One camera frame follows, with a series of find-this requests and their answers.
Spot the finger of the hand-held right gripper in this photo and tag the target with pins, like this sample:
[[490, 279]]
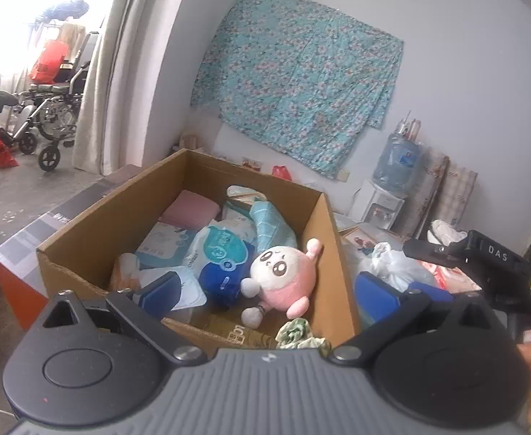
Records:
[[428, 251]]

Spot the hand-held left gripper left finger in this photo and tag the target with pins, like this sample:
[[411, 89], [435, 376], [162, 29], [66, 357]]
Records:
[[161, 290]]

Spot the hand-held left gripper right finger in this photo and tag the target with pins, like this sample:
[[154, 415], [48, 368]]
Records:
[[376, 299]]

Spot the brown cardboard box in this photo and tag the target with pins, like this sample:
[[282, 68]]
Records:
[[329, 253]]

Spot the pink white plush toy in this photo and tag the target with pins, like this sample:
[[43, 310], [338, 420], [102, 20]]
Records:
[[279, 276]]

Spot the white shoe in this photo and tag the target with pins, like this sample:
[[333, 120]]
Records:
[[444, 231]]

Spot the crumpled white plastic bag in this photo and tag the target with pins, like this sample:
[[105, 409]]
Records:
[[392, 263]]

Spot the red print plastic bag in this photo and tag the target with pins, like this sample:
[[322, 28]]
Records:
[[455, 278]]

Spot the white blue tissue pack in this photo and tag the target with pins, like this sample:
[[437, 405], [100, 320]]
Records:
[[161, 244]]

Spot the dark blue pack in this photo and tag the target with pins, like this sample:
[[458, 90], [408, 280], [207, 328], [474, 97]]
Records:
[[224, 285]]

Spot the fruit print tablecloth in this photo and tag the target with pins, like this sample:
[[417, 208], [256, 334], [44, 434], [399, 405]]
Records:
[[360, 235]]

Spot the white water dispenser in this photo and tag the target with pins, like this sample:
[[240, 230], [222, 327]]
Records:
[[378, 208]]

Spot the leaning wooden boards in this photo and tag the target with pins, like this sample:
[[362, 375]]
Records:
[[455, 190]]

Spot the white teal wet wipes pack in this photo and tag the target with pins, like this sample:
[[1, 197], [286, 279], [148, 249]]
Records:
[[220, 247]]

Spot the pink sponge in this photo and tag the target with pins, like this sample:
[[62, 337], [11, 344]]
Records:
[[188, 208]]

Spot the green print crumpled bag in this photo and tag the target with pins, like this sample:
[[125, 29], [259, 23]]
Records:
[[295, 333]]

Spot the blue water bottle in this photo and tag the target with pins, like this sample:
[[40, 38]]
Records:
[[397, 163]]

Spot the teal white packet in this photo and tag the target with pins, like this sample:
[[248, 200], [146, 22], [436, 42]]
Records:
[[243, 195]]

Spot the blue checked towel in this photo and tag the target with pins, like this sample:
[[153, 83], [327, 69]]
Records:
[[270, 226]]

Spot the grey box with orange side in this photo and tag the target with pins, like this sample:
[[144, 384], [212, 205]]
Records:
[[21, 253]]

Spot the red floor bag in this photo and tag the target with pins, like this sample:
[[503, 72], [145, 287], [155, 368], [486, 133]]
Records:
[[0, 149]]

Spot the white curtain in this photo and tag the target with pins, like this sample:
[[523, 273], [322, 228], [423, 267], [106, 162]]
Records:
[[111, 77]]

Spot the wheelchair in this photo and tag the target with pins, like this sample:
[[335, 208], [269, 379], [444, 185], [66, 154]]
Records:
[[52, 99]]

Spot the red bag on wheelchair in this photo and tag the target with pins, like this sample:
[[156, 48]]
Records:
[[48, 61]]

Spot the blue hanging garment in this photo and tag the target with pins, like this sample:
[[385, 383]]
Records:
[[66, 8]]

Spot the beige wall socket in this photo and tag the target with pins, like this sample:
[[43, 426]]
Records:
[[343, 175]]

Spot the teal floral wall cloth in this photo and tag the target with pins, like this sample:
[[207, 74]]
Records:
[[292, 77]]

